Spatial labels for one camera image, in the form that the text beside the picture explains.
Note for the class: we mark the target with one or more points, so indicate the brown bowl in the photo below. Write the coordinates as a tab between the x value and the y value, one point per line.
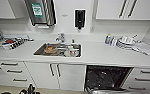
50	49

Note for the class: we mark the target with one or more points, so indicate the white wall outlet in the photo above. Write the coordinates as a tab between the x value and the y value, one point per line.
91	29

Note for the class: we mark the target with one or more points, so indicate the white base cabinet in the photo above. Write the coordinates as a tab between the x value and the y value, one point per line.
41	75

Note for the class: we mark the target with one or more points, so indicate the small white cup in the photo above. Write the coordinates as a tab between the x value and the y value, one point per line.
113	42

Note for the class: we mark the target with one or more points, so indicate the stainless steel dishwasher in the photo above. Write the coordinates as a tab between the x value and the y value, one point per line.
107	76

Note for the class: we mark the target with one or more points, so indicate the small wall label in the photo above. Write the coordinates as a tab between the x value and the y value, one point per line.
64	15

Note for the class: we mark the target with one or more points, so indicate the white plate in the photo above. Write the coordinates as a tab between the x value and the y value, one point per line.
77	54

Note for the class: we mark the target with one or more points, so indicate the small chrome sink knob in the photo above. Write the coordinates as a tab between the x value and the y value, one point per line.
72	41

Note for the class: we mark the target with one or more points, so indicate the black soap dispenser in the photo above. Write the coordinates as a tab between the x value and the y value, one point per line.
79	18

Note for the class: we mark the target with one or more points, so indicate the stack of white plates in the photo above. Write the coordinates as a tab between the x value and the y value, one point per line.
126	42

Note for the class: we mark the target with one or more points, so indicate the white wall cabinet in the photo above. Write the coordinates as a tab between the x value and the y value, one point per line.
111	9
2	9

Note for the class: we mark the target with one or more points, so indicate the chrome faucet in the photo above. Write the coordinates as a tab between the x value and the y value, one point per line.
61	37

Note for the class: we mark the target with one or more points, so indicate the white mug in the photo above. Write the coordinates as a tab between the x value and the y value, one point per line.
72	50

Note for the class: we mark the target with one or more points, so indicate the white dish towel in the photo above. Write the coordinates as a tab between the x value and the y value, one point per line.
147	49

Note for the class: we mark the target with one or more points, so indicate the steel sink basin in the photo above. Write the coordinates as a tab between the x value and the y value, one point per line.
61	54

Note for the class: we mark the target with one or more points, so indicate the steel paper towel dispenser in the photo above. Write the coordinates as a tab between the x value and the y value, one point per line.
39	11

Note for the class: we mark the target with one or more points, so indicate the blue dish soap bottle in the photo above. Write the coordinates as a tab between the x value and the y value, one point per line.
107	40

